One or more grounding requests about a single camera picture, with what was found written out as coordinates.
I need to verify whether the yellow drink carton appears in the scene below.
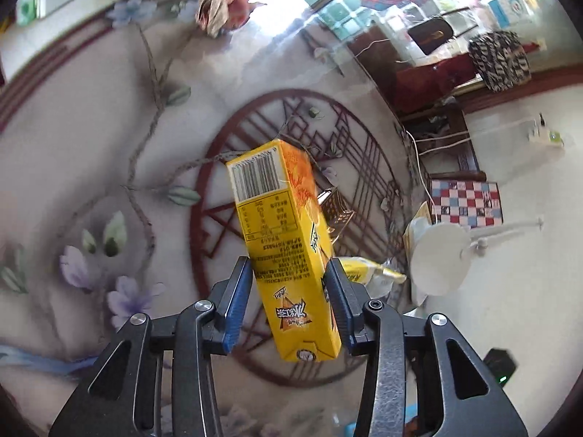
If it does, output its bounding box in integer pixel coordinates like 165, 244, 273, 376
227, 139, 341, 362

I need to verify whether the crumpled red paper trash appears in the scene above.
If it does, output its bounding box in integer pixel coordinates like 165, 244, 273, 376
196, 0, 264, 39

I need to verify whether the open yellow medicine box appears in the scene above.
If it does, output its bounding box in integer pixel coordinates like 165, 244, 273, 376
339, 256, 407, 299

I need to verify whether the white paper cup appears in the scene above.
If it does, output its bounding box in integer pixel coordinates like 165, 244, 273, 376
406, 217, 472, 306

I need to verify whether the checkered red blue cushion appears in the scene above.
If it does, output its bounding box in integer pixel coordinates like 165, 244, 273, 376
430, 180, 503, 229

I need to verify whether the white power strip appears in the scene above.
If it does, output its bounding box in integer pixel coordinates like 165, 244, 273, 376
528, 114, 564, 148

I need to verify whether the black white patterned bag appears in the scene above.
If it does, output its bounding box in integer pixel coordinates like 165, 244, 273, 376
467, 31, 532, 93

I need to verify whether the dark brown handbag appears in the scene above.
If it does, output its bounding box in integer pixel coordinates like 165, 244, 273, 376
407, 17, 454, 55

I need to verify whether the white charging cable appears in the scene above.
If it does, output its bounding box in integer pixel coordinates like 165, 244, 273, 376
405, 115, 534, 210

